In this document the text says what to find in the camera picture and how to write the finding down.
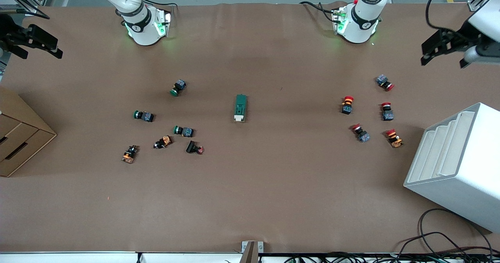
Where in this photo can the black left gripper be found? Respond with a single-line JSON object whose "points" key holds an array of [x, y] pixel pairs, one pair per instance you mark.
{"points": [[462, 35]]}

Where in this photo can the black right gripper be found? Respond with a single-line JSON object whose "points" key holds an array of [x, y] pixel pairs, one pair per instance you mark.
{"points": [[8, 33]]}

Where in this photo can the green load switch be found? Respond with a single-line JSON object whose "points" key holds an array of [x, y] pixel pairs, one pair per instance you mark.
{"points": [[240, 107]]}

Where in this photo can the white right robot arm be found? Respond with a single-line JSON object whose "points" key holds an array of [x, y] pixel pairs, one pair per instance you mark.
{"points": [[142, 28]]}

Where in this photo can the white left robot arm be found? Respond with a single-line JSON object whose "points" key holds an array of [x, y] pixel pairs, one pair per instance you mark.
{"points": [[359, 24]]}

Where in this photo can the red push button blue block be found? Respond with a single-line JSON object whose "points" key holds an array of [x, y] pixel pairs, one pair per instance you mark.
{"points": [[384, 82], [387, 111], [360, 133]]}

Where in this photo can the brown cardboard box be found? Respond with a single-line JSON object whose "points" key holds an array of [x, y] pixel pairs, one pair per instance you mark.
{"points": [[19, 138]]}

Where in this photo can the red push button orange block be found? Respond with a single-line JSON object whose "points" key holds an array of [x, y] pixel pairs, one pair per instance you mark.
{"points": [[347, 104], [394, 138]]}

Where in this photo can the white stepped rack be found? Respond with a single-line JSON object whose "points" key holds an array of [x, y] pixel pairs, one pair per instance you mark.
{"points": [[461, 177]]}

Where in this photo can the green push button blue block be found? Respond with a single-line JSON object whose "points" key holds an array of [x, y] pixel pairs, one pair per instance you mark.
{"points": [[183, 131], [178, 87], [143, 116]]}

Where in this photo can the black push button orange block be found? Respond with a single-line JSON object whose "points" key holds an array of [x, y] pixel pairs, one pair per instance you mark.
{"points": [[129, 154], [163, 142]]}

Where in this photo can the black push button red block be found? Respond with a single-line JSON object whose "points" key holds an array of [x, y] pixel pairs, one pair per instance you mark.
{"points": [[194, 147]]}

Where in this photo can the white table edge rail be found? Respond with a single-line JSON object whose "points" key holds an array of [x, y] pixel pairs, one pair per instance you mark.
{"points": [[78, 257]]}

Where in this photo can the metal table bracket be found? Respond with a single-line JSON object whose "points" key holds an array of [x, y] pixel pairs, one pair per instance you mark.
{"points": [[252, 249]]}

